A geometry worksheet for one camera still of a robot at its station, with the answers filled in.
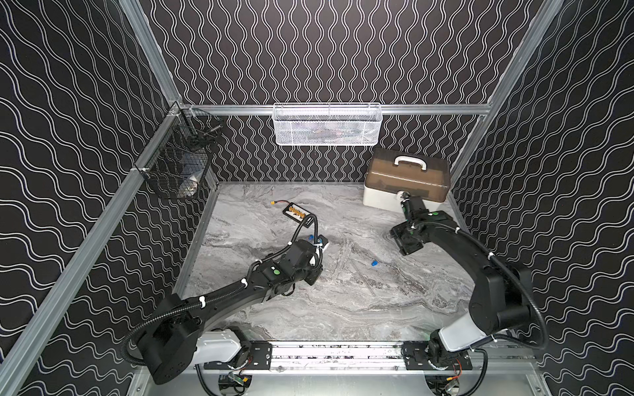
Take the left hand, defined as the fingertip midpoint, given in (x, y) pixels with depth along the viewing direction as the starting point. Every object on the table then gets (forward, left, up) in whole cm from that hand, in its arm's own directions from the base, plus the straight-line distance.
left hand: (318, 257), depth 82 cm
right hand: (+11, -26, -2) cm, 28 cm away
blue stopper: (+6, -22, -12) cm, 26 cm away
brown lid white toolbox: (+35, -26, +9) cm, 45 cm away
